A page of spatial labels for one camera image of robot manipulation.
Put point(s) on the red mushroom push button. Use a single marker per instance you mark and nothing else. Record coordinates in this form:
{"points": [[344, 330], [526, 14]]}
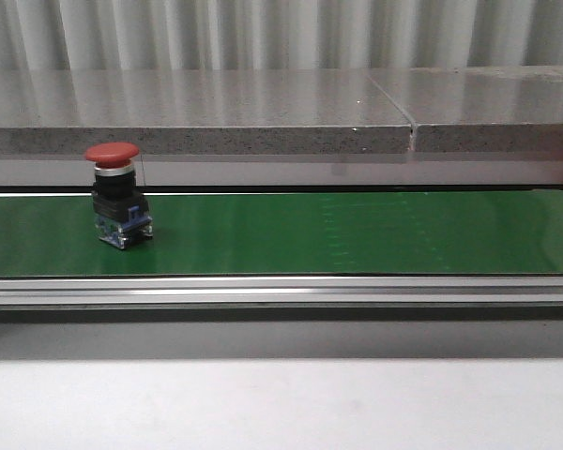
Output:
{"points": [[122, 215]]}

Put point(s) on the grey stone slab left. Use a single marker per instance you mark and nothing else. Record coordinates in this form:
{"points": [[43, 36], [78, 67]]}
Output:
{"points": [[191, 112]]}

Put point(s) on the grey stone slab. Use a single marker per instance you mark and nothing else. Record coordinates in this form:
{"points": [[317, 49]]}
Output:
{"points": [[503, 110], [191, 112]]}

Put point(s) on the green conveyor belt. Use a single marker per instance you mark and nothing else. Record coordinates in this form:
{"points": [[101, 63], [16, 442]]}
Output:
{"points": [[389, 233]]}

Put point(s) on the grey stone slab right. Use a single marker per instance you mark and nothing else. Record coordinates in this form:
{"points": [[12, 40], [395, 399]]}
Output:
{"points": [[503, 110]]}

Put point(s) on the white corrugated curtain backdrop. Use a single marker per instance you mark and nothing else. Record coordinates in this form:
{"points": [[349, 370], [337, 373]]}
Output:
{"points": [[279, 34]]}

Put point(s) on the silver aluminium conveyor rail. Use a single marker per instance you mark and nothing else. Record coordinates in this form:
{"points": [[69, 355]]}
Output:
{"points": [[284, 290]]}

